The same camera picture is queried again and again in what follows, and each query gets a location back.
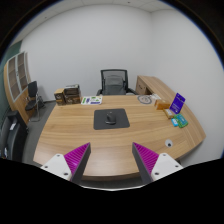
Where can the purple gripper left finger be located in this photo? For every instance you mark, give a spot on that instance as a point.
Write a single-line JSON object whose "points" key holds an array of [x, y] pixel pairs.
{"points": [[70, 166]]}

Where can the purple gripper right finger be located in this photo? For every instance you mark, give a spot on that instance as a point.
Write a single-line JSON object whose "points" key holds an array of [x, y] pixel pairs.
{"points": [[153, 166]]}

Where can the black computer mouse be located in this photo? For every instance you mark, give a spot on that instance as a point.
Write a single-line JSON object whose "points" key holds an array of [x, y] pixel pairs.
{"points": [[110, 118]]}

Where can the dark grey mouse pad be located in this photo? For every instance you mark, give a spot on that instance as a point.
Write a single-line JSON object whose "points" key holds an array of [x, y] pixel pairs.
{"points": [[100, 118]]}

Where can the small blue box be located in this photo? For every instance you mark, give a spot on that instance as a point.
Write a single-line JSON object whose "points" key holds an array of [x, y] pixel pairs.
{"points": [[174, 122]]}

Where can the small tan box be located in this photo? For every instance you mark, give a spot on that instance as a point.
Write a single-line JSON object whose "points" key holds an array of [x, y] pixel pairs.
{"points": [[168, 113]]}

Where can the orange cardboard box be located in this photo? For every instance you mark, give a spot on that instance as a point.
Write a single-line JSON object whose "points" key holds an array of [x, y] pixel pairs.
{"points": [[161, 104]]}

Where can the white green leaflet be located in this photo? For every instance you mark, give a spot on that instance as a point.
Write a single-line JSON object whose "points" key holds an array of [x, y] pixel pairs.
{"points": [[91, 100]]}

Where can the dark brown box stack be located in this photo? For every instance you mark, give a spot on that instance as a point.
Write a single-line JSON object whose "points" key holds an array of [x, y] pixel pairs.
{"points": [[72, 94]]}

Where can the black chair at left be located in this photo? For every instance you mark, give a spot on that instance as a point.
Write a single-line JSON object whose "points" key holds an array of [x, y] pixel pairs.
{"points": [[13, 136]]}

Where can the purple standing sign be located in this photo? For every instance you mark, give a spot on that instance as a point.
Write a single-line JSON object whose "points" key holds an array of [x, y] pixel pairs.
{"points": [[177, 104]]}

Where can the small brown box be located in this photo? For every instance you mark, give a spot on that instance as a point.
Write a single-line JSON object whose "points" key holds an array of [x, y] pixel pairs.
{"points": [[59, 96]]}

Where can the black visitor chair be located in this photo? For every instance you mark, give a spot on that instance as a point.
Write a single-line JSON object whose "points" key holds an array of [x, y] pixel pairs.
{"points": [[34, 100]]}

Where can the wooden side desk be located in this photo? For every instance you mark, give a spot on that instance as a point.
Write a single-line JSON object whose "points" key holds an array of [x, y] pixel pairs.
{"points": [[146, 85]]}

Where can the grey mesh office chair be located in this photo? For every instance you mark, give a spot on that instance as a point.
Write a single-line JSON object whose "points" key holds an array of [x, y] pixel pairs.
{"points": [[114, 82]]}

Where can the wooden glass-door cabinet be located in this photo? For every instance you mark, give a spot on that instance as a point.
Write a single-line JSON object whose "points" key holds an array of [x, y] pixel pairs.
{"points": [[16, 80]]}

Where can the desk cable grommet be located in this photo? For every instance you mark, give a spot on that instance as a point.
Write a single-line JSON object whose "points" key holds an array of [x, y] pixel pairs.
{"points": [[169, 143]]}

